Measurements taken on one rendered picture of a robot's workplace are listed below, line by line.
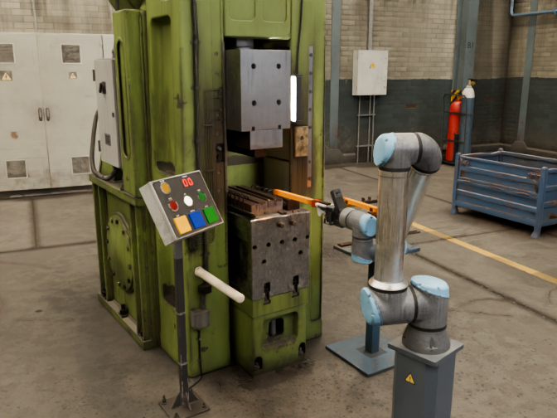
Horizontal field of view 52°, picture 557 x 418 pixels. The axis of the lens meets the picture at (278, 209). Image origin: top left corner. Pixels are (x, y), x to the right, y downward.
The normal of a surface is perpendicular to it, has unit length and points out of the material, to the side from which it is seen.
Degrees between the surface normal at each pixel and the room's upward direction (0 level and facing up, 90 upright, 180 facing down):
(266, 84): 90
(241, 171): 90
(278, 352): 89
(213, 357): 90
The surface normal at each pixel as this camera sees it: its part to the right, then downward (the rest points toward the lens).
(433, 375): -0.02, 0.25
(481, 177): -0.87, 0.11
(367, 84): 0.40, 0.22
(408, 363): -0.72, 0.17
